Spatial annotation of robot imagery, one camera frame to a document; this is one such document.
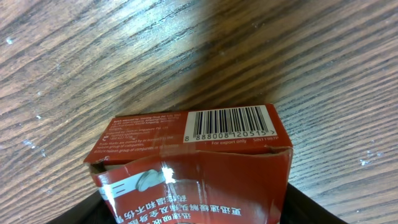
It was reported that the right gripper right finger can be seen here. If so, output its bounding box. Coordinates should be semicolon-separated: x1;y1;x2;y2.
281;184;347;224

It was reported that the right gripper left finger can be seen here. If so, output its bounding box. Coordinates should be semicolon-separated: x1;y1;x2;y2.
48;192;109;224

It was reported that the red and white box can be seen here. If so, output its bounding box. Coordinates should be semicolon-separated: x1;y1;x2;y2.
84;104;293;224

